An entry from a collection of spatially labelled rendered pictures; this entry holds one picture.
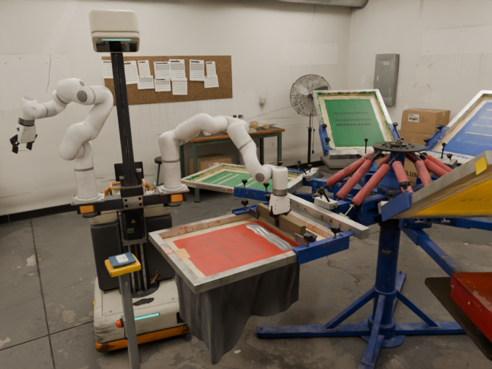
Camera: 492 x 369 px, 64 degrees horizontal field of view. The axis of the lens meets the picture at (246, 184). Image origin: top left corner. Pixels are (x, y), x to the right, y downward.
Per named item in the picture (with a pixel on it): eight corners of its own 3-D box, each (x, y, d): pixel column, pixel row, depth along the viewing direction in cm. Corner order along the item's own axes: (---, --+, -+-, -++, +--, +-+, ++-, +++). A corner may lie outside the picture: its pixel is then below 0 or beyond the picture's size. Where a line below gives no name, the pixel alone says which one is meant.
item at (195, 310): (212, 368, 171) (208, 280, 158) (176, 315, 208) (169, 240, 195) (219, 365, 172) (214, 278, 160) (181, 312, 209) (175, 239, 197)
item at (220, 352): (217, 364, 171) (213, 279, 159) (213, 359, 174) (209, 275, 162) (300, 329, 194) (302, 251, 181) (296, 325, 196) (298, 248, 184)
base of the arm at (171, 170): (159, 184, 224) (157, 158, 220) (181, 181, 228) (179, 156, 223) (162, 192, 210) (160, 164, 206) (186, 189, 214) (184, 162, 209)
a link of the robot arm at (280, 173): (255, 167, 191) (261, 162, 200) (255, 187, 195) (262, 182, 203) (285, 169, 186) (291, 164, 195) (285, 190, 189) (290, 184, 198)
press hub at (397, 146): (383, 361, 244) (404, 148, 205) (339, 327, 276) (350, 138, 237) (423, 339, 263) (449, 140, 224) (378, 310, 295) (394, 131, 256)
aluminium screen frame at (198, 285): (195, 294, 148) (194, 285, 147) (148, 239, 197) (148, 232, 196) (348, 245, 186) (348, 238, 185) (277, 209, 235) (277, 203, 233)
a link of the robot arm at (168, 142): (157, 162, 210) (154, 132, 205) (170, 157, 222) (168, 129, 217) (173, 163, 206) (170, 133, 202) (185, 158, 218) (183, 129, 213)
